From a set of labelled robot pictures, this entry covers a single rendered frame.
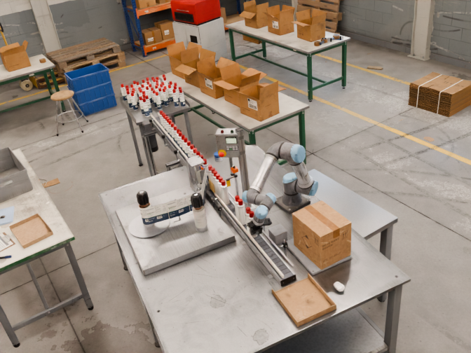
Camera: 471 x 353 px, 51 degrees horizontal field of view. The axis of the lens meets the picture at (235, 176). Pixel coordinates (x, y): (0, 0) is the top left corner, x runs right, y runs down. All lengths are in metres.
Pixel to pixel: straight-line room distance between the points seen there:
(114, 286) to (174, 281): 1.44
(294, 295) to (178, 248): 0.89
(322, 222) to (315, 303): 0.50
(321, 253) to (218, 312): 0.72
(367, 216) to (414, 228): 1.33
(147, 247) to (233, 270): 0.65
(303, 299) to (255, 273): 0.38
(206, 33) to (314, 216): 6.05
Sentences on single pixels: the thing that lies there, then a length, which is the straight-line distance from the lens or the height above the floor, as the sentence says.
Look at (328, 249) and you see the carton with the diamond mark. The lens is 3.12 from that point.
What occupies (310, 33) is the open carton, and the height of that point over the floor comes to 0.90.
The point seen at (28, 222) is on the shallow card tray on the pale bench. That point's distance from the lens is 4.32.
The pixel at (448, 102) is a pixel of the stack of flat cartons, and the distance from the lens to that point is 6.96.
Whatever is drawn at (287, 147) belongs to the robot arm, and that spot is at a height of 1.45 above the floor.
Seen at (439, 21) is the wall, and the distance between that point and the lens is 8.80.
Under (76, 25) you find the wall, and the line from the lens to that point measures 10.72.
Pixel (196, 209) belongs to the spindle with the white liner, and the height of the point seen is 1.08.
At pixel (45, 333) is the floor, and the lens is 4.49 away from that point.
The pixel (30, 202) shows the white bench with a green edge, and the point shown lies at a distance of 4.59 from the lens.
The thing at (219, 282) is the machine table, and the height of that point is 0.83.
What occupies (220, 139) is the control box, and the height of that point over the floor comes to 1.44.
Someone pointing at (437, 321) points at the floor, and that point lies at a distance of 4.14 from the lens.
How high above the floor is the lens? 3.04
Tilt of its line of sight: 32 degrees down
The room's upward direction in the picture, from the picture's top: 7 degrees counter-clockwise
